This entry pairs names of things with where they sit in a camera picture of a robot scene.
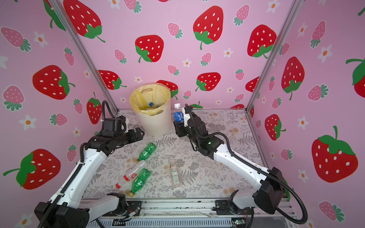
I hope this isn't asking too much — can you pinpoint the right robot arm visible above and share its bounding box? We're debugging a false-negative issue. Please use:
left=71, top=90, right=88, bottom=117
left=173, top=104, right=285, bottom=214

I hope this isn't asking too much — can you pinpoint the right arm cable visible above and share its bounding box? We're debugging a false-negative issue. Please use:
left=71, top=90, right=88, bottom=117
left=184, top=104, right=309, bottom=225

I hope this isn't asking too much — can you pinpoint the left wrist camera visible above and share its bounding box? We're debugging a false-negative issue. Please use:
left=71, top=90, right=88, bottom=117
left=101, top=116, right=127, bottom=138

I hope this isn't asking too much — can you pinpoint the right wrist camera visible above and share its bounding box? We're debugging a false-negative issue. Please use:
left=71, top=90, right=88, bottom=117
left=182, top=109, right=191, bottom=127

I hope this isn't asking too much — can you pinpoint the green bottle lower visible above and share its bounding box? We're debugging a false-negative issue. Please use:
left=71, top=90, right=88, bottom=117
left=128, top=169, right=151, bottom=197

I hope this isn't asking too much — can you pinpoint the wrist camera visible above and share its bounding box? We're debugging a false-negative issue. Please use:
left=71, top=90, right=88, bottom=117
left=101, top=116, right=127, bottom=138
left=182, top=109, right=191, bottom=127

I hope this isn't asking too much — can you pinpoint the white plastic waste bin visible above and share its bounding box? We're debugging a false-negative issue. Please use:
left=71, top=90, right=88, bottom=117
left=135, top=111, right=172, bottom=136

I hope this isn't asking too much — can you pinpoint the green bottle upper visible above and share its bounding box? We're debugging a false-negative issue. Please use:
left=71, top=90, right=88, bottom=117
left=136, top=142, right=157, bottom=163

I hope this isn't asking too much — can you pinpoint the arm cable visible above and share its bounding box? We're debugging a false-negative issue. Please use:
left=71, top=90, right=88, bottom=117
left=102, top=100, right=116, bottom=120
left=184, top=104, right=309, bottom=225

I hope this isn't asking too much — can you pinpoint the yellow bin liner bag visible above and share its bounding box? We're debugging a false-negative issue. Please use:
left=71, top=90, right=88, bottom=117
left=129, top=83, right=171, bottom=116

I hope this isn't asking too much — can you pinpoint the clear bottle red label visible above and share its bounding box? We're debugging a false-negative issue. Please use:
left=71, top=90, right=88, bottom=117
left=115, top=161, right=147, bottom=189

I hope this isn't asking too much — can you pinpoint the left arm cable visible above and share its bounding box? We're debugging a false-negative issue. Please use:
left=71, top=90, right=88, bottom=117
left=102, top=100, right=116, bottom=120

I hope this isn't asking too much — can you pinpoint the clear bottle pink label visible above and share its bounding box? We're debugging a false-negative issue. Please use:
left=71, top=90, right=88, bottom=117
left=145, top=107, right=161, bottom=112

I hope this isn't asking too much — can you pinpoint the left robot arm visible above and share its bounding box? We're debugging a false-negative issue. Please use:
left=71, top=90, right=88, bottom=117
left=34, top=128, right=144, bottom=228

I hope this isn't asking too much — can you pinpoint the clear bottle green label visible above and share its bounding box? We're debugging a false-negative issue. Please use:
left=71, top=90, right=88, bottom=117
left=169, top=159, right=182, bottom=188

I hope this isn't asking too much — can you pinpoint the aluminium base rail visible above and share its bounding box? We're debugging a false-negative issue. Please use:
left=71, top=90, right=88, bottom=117
left=80, top=196, right=298, bottom=228

